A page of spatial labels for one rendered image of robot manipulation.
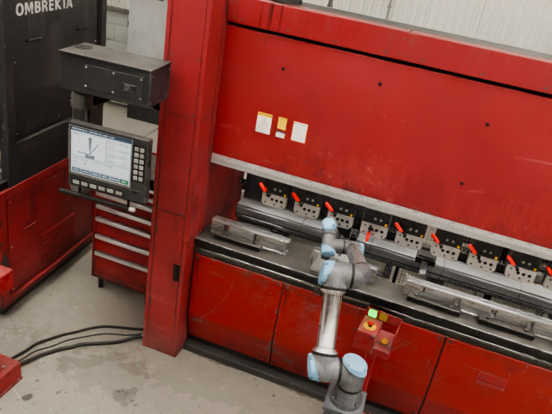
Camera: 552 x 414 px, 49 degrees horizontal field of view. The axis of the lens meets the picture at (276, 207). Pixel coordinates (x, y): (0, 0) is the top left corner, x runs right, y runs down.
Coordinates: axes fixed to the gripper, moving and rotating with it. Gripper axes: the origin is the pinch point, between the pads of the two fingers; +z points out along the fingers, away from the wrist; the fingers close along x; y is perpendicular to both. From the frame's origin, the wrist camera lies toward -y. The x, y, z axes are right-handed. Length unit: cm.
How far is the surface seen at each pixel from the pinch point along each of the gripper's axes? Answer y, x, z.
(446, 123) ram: 67, -37, -55
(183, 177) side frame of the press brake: -4, 89, -37
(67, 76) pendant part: -3, 134, -104
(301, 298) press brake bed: -25.0, 12.3, 24.4
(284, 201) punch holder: 14.0, 37.2, -12.5
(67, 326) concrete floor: -102, 158, 50
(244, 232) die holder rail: -6, 59, 8
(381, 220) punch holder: 25.0, -18.4, -10.3
